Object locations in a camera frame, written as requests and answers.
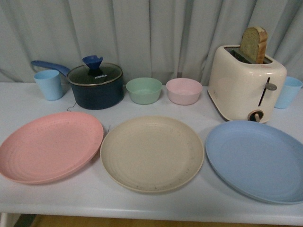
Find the pink plate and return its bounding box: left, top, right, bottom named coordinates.
left=0, top=112, right=104, bottom=184

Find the green bowl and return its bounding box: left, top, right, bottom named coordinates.
left=126, top=78, right=162, bottom=105

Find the pink bowl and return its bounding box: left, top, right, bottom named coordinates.
left=166, top=78, right=203, bottom=105

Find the beige plate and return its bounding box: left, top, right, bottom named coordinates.
left=100, top=116, right=205, bottom=193

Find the dark blue saucepan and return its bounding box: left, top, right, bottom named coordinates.
left=31, top=61, right=124, bottom=110

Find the glass pot lid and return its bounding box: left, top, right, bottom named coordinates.
left=67, top=55, right=123, bottom=86

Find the grey curtain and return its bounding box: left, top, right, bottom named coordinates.
left=0, top=0, right=303, bottom=85

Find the cream toaster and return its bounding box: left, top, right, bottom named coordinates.
left=208, top=45, right=287, bottom=123

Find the light blue cup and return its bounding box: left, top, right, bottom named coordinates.
left=275, top=76, right=303, bottom=109
left=34, top=70, right=63, bottom=101

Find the blue plate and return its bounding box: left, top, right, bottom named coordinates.
left=205, top=121, right=303, bottom=204

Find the bread slice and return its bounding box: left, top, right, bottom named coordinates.
left=240, top=26, right=268, bottom=64

